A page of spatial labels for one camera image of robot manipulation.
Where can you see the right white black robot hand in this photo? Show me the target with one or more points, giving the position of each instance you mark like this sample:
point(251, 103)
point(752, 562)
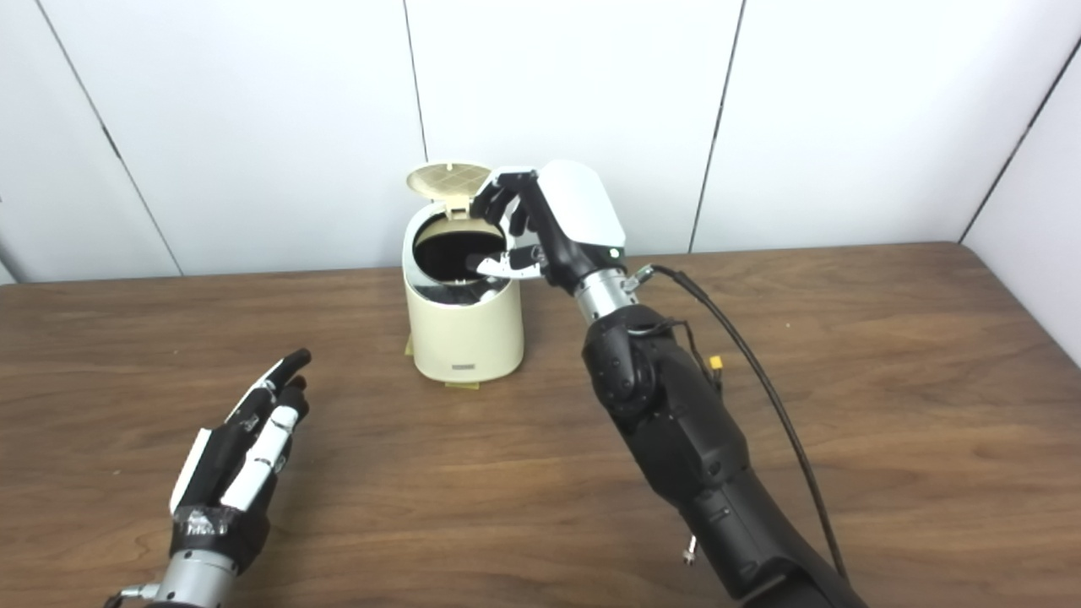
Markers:
point(574, 215)

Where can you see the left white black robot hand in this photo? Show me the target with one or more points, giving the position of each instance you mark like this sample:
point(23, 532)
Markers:
point(220, 481)

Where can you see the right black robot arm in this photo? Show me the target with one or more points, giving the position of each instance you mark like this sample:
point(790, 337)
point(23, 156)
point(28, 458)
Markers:
point(676, 431)

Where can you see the cream-colored bin body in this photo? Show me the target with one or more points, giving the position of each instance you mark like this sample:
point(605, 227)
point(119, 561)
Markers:
point(464, 333)

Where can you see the small dangling metal plug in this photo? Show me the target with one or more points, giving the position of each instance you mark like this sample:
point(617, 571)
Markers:
point(691, 551)

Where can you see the cream round bin lid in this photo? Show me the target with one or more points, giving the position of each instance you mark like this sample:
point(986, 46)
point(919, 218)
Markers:
point(448, 180)

